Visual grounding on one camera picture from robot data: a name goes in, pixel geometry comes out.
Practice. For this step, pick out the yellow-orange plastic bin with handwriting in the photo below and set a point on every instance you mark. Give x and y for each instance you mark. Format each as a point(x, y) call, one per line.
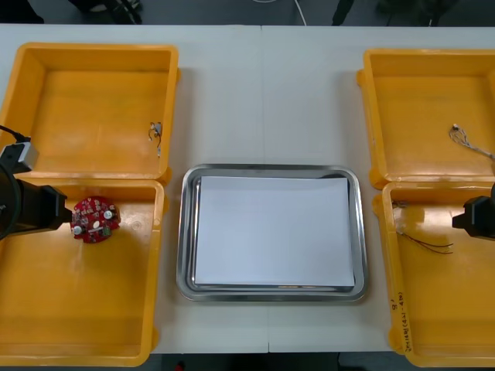
point(444, 301)

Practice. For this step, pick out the round red circuit board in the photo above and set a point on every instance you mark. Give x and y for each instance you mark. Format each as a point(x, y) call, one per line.
point(94, 220)

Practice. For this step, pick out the steel tray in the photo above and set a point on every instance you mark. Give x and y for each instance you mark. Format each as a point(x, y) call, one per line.
point(185, 232)

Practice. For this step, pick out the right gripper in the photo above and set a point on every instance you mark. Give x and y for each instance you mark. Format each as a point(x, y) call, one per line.
point(481, 218)

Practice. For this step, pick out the small metal solenoid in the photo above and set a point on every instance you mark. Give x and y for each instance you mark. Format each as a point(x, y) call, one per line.
point(158, 129)

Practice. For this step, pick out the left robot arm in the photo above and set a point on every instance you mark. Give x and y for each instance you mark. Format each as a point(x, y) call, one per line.
point(7, 201)

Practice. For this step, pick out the white sheet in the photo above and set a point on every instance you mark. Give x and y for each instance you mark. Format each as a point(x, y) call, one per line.
point(270, 232)

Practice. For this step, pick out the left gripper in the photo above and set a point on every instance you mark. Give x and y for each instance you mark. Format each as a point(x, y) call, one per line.
point(38, 208)

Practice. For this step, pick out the black chair base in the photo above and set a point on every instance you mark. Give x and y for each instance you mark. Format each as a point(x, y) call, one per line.
point(116, 9)

